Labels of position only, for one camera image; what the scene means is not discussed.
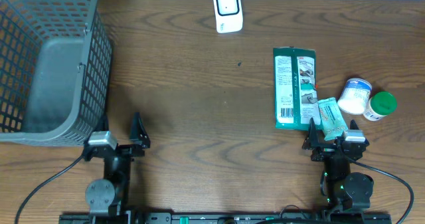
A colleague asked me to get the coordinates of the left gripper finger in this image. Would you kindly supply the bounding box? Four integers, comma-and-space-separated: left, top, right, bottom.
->
94, 114, 109, 132
129, 112, 151, 148

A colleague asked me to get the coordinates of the mint green wipes packet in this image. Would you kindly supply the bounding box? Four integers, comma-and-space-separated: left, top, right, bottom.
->
318, 97, 348, 141

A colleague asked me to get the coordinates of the white tub with blue label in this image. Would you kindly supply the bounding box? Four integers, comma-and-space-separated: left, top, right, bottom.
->
337, 78, 372, 115

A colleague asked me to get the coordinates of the green lid jar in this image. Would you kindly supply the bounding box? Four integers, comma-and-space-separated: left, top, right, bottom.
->
363, 91, 398, 121

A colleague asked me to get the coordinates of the white green glove package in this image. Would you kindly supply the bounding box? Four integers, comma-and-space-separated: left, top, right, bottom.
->
273, 47, 322, 130

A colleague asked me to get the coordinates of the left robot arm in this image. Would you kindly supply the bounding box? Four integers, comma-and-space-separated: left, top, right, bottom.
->
82, 112, 151, 223

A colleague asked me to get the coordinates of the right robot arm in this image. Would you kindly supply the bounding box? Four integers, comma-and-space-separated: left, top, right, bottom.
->
302, 119, 374, 221

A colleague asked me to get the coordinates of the white barcode scanner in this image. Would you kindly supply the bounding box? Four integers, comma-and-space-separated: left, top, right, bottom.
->
213, 0, 243, 34

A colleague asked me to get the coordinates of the grey plastic mesh basket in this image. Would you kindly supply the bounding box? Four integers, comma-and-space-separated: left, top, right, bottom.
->
1, 0, 112, 147

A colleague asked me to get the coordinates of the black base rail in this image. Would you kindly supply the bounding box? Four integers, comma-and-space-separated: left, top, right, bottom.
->
58, 212, 392, 224

